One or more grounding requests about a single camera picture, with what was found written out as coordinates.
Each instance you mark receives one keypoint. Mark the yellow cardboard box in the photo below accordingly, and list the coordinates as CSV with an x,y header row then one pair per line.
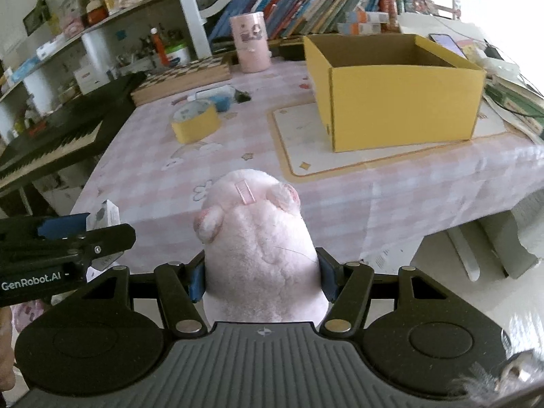
x,y
403,106

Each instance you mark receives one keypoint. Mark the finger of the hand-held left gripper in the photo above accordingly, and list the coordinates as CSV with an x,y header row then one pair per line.
x,y
63,225
110,238

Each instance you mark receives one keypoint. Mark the black electronic keyboard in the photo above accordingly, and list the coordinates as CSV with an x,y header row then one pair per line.
x,y
63,127

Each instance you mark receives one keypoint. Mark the white pen holder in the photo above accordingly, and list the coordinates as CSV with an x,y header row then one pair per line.
x,y
136,61

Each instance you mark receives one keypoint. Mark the blue plastic object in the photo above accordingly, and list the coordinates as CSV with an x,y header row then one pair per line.
x,y
222,103

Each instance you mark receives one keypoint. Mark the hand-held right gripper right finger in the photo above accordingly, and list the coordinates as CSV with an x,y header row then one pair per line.
x,y
329,282

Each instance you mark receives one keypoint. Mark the row of colourful books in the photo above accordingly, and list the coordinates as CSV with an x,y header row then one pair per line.
x,y
306,6

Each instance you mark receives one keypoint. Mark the small red object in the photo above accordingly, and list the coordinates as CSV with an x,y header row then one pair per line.
x,y
38,128

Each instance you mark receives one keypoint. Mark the beige desk mat orange border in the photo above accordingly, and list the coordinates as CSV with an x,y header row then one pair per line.
x,y
306,144

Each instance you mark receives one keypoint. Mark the black binder clip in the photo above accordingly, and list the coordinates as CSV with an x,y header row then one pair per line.
x,y
242,96

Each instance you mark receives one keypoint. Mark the pink cylindrical container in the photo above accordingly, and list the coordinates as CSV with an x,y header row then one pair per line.
x,y
250,42

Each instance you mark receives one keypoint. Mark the white tub green lid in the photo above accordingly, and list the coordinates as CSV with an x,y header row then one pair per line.
x,y
178,54

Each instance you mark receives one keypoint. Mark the stack of green books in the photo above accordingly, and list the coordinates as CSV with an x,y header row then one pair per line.
x,y
514,102

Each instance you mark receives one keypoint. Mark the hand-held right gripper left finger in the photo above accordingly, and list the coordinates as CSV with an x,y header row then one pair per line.
x,y
196,282

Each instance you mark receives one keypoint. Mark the smartphone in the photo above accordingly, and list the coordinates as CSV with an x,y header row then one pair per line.
x,y
446,44

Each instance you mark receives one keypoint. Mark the grey fluffy charm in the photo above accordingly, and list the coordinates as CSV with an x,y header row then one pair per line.
x,y
488,380

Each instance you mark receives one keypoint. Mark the red bottle white cap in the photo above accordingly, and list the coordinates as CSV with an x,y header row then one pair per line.
x,y
158,46

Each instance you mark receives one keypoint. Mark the red white doll jar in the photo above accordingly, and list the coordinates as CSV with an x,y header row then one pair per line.
x,y
95,10

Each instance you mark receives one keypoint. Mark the yellow tape roll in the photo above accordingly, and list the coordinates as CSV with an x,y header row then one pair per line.
x,y
195,128

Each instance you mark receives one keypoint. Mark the pink plush pig toy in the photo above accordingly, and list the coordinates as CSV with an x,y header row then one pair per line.
x,y
255,255

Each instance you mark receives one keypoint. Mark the white tube bottle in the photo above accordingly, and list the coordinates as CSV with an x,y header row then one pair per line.
x,y
212,92

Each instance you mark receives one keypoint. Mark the white bookshelf unit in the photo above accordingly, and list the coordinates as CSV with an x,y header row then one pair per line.
x,y
187,8

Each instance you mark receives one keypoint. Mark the white box red label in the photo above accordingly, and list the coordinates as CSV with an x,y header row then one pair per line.
x,y
91,78

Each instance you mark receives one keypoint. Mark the orange white small box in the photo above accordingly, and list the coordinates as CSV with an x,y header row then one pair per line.
x,y
367,17
359,28

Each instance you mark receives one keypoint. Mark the wooden chess board box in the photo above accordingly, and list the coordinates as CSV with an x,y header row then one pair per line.
x,y
182,78

